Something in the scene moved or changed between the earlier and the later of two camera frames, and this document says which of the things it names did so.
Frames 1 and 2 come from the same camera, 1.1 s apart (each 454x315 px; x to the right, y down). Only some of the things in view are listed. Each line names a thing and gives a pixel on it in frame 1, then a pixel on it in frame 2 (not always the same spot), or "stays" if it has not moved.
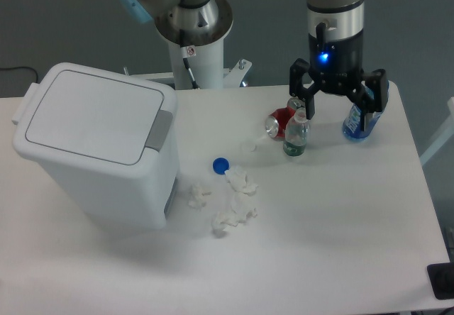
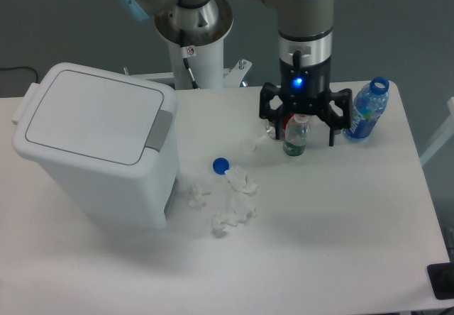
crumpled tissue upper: x=238 y=179 stays
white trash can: x=111 y=140 stays
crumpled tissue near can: x=196 y=200 stays
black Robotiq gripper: x=335 y=67 to x=303 y=88
